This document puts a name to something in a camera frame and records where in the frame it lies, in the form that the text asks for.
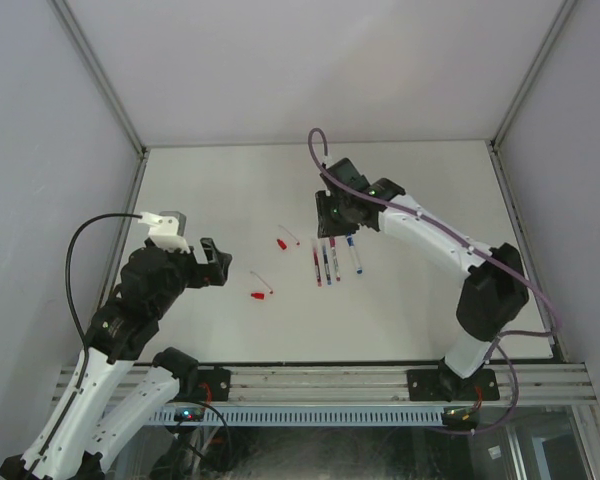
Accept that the pink white pen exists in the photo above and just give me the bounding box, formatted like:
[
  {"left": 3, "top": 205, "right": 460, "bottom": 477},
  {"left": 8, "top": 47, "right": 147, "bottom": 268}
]
[{"left": 329, "top": 236, "right": 341, "bottom": 282}]

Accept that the white marker blue end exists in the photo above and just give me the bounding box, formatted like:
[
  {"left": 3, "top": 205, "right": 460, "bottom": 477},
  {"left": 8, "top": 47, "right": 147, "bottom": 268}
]
[{"left": 346, "top": 234, "right": 363, "bottom": 275}]

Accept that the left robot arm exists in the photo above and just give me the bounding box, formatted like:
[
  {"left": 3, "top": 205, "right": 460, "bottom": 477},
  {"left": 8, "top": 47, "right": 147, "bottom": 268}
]
[{"left": 0, "top": 238, "right": 232, "bottom": 479}]

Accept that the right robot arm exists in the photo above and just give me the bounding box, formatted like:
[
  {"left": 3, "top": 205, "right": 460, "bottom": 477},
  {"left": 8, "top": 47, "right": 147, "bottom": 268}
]
[{"left": 315, "top": 158, "right": 529, "bottom": 400}]

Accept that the thin white red pen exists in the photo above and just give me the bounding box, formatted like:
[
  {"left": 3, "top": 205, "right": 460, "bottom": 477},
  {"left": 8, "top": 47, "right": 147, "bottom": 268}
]
[{"left": 250, "top": 270, "right": 274, "bottom": 294}]

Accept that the thin red tipped refill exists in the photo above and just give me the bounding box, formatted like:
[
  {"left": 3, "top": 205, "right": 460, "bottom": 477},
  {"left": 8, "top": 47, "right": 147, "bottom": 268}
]
[{"left": 278, "top": 224, "right": 301, "bottom": 246}]

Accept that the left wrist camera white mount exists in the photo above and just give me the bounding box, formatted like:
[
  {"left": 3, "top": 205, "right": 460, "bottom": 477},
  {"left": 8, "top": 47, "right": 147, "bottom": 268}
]
[{"left": 138, "top": 211, "right": 189, "bottom": 253}]

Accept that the black cable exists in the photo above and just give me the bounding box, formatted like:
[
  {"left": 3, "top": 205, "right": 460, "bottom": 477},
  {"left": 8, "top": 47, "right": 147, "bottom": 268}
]
[{"left": 37, "top": 213, "right": 144, "bottom": 461}]

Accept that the perforated blue cable tray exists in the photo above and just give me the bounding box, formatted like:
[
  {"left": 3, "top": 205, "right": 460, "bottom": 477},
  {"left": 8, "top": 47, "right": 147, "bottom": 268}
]
[{"left": 146, "top": 405, "right": 445, "bottom": 427}]

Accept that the aluminium rail frame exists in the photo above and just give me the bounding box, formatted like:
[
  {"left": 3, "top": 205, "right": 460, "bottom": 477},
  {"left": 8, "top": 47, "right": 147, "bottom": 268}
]
[{"left": 54, "top": 362, "right": 596, "bottom": 404}]

